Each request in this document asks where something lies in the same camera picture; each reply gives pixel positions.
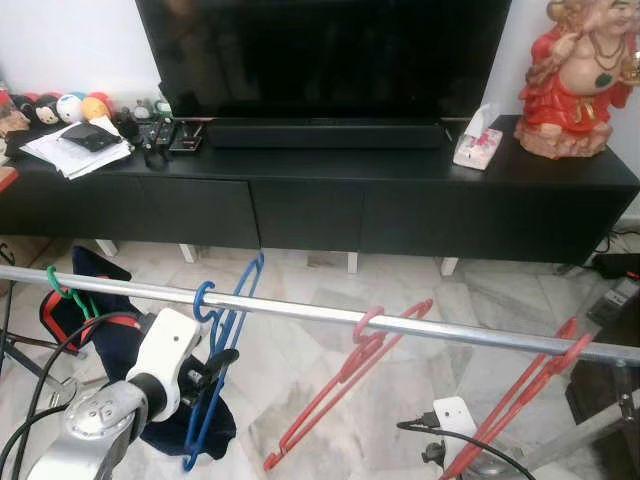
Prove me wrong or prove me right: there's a pink white tissue box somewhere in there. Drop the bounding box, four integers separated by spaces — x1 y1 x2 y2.
452 103 503 171

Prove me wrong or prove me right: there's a black round plush toy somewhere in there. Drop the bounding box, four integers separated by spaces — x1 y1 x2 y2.
30 95 61 126

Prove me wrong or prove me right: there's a blue plastic hanger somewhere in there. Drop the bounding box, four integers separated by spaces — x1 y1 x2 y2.
182 252 266 473

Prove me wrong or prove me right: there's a silver metal clothes rack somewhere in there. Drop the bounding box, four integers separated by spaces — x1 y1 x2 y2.
0 265 640 471

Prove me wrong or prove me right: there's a black flat screen television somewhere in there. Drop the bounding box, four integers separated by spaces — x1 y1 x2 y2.
135 0 513 119

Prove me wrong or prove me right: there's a black soundbar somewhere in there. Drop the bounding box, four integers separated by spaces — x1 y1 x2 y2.
207 118 446 151

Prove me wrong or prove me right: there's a navy shirt red collar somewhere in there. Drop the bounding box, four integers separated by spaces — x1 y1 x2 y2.
40 247 239 461

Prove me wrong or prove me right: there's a red plastic hanger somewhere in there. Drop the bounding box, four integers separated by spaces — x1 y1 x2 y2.
263 298 435 471
440 318 596 480

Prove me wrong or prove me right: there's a white round plush toy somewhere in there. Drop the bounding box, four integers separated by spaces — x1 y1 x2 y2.
55 93 86 124

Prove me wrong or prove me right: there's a white paper stack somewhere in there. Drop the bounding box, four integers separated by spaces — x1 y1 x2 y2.
20 118 134 181

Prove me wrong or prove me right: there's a black remote control holder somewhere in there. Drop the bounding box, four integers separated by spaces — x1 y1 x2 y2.
128 98 206 156

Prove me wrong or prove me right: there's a black wallet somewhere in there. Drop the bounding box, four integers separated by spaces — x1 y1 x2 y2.
60 122 121 153

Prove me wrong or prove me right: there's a black power adapter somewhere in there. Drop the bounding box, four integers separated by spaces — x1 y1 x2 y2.
590 252 640 281

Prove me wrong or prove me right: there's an orange round plush toy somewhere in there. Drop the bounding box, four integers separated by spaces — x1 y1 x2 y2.
80 92 113 121

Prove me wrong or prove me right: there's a red laughing Buddha statue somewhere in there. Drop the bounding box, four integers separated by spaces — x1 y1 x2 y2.
515 0 640 161

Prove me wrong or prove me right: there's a green plastic hanger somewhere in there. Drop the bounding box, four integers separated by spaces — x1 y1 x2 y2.
45 265 101 321

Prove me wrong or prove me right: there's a black low TV cabinet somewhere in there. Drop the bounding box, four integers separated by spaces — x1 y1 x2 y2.
0 115 640 276

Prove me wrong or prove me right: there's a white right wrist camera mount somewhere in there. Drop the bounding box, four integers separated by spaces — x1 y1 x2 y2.
432 397 478 441

